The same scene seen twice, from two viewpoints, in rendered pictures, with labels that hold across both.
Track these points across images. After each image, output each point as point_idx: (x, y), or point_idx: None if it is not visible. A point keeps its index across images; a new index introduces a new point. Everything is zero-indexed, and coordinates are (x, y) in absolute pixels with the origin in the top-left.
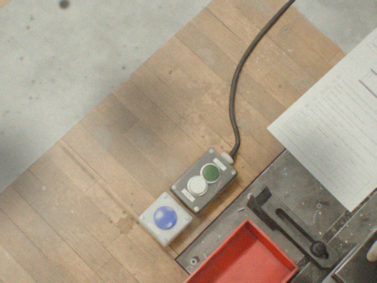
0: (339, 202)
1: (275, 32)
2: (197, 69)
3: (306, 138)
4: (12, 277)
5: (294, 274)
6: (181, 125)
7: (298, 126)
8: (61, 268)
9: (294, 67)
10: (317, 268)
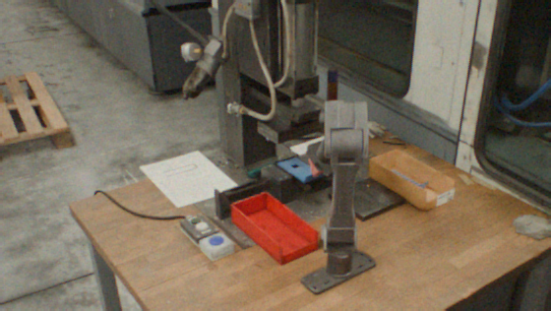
0: None
1: (118, 199)
2: (123, 228)
3: (191, 196)
4: None
5: None
6: (157, 238)
7: (182, 197)
8: (230, 297)
9: (145, 195)
10: None
